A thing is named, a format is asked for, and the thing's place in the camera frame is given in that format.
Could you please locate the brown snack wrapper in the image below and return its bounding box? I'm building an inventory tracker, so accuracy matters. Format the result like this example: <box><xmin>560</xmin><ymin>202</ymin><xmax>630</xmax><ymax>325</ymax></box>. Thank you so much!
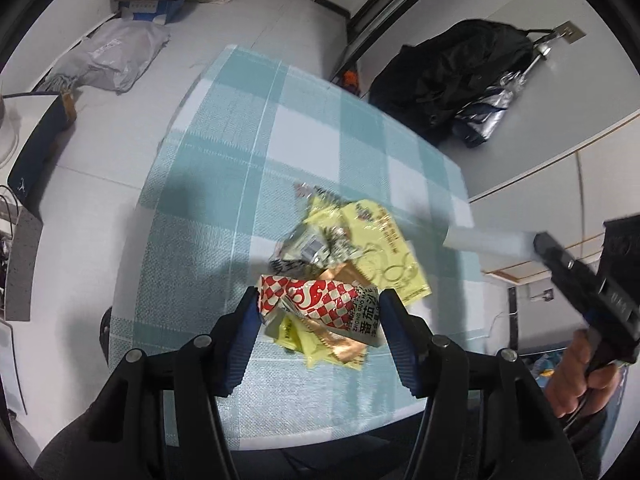
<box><xmin>297</xmin><ymin>262</ymin><xmax>370</xmax><ymax>370</ymax></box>

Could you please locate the red checkered snack wrapper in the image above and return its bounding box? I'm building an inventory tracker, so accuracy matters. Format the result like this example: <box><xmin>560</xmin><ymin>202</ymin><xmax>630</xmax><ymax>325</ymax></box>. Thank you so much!
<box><xmin>257</xmin><ymin>274</ymin><xmax>382</xmax><ymax>347</ymax></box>

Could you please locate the white foam strip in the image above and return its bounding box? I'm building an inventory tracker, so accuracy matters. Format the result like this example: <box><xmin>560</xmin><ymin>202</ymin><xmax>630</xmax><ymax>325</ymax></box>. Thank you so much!
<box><xmin>442</xmin><ymin>226</ymin><xmax>538</xmax><ymax>261</ymax></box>

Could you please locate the yellow clear food bag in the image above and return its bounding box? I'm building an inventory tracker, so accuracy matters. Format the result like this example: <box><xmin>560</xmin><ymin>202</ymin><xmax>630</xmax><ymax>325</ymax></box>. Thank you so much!
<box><xmin>274</xmin><ymin>313</ymin><xmax>331</xmax><ymax>368</ymax></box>

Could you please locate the person's right hand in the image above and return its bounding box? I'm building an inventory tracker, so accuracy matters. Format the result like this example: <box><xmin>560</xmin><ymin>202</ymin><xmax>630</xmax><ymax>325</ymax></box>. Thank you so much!
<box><xmin>544</xmin><ymin>330</ymin><xmax>620</xmax><ymax>418</ymax></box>

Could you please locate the white wardrobe with gold trim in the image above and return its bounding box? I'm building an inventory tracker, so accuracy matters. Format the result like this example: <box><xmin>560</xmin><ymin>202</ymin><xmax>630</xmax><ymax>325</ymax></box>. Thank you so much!
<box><xmin>471</xmin><ymin>113</ymin><xmax>639</xmax><ymax>264</ymax></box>

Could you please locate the teal checked tablecloth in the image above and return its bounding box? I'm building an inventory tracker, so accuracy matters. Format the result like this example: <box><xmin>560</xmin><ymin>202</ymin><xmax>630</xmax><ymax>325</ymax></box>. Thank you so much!
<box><xmin>108</xmin><ymin>47</ymin><xmax>486</xmax><ymax>450</ymax></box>

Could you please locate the silver folded umbrella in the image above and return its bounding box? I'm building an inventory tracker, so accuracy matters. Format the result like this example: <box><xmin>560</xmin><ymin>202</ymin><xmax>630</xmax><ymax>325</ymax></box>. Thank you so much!
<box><xmin>451</xmin><ymin>36</ymin><xmax>558</xmax><ymax>148</ymax></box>

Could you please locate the black jacket on hook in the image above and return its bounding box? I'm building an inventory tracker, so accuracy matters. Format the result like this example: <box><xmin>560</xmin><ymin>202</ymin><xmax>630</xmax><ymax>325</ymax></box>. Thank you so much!
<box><xmin>369</xmin><ymin>20</ymin><xmax>534</xmax><ymax>146</ymax></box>

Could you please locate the white navy box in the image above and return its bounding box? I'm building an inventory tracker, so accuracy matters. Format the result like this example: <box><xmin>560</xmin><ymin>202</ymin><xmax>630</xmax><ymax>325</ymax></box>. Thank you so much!
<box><xmin>1</xmin><ymin>92</ymin><xmax>76</xmax><ymax>208</ymax></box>

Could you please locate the grey parcel bag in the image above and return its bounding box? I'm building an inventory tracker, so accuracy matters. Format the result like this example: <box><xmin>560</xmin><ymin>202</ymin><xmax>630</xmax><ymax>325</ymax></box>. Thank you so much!
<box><xmin>38</xmin><ymin>18</ymin><xmax>170</xmax><ymax>93</ymax></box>

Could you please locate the blue cardboard box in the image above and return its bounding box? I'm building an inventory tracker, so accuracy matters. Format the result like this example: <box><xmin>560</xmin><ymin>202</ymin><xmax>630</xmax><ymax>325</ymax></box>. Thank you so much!
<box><xmin>115</xmin><ymin>0</ymin><xmax>184</xmax><ymax>25</ymax></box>

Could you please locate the black metal rack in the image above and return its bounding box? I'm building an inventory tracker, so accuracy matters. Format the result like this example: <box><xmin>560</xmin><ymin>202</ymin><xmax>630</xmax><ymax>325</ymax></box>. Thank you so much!
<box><xmin>330</xmin><ymin>0</ymin><xmax>419</xmax><ymax>82</ymax></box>

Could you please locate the wall power socket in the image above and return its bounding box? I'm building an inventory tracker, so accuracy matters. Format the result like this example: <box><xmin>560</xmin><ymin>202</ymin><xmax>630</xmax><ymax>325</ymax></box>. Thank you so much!
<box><xmin>541</xmin><ymin>288</ymin><xmax>554</xmax><ymax>302</ymax></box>

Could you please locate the wall hook plate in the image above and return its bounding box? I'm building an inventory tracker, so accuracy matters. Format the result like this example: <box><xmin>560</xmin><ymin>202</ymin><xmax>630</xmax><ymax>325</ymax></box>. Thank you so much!
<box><xmin>554</xmin><ymin>21</ymin><xmax>586</xmax><ymax>44</ymax></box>

